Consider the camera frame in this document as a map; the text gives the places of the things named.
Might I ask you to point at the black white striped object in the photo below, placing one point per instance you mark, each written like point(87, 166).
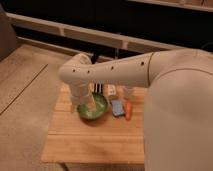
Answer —
point(98, 88)

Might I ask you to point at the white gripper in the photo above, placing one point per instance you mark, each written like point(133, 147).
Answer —
point(80, 96)

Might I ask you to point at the orange carrot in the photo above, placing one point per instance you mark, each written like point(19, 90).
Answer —
point(128, 109)

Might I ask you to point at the green bowl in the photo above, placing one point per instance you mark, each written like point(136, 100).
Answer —
point(94, 111)

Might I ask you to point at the blue eraser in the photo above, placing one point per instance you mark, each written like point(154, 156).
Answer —
point(117, 108)

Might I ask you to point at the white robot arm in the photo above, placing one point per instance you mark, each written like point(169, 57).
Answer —
point(178, 109)

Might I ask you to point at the white small box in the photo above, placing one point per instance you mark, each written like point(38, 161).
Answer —
point(111, 91)

